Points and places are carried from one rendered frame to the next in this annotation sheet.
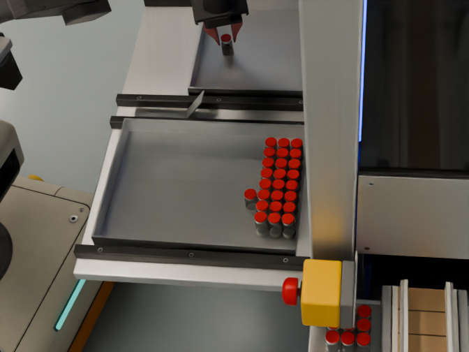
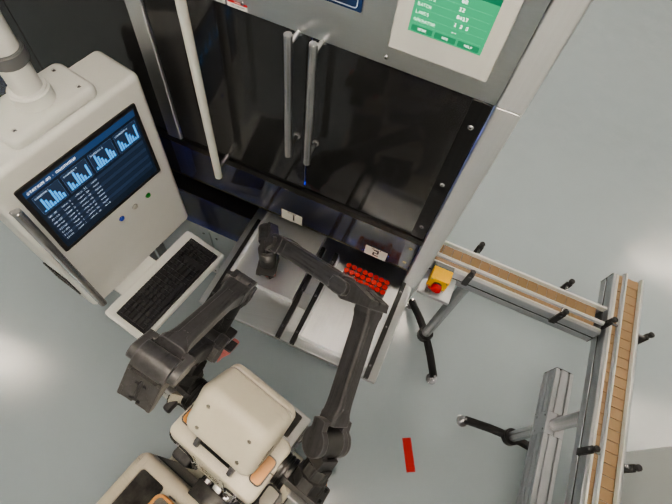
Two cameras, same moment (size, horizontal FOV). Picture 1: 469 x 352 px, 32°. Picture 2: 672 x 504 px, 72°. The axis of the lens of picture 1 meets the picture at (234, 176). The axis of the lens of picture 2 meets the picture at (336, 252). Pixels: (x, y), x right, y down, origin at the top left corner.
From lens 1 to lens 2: 125 cm
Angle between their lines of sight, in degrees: 46
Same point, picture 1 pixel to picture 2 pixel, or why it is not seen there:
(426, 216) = not seen: hidden behind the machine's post
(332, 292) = (448, 272)
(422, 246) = not seen: hidden behind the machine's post
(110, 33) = (42, 379)
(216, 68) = (276, 285)
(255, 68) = (285, 268)
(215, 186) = (349, 307)
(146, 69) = (259, 318)
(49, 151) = (127, 444)
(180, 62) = (263, 300)
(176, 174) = (336, 322)
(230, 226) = not seen: hidden behind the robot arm
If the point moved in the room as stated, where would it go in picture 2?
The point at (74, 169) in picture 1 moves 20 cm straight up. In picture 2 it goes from (151, 430) to (140, 425)
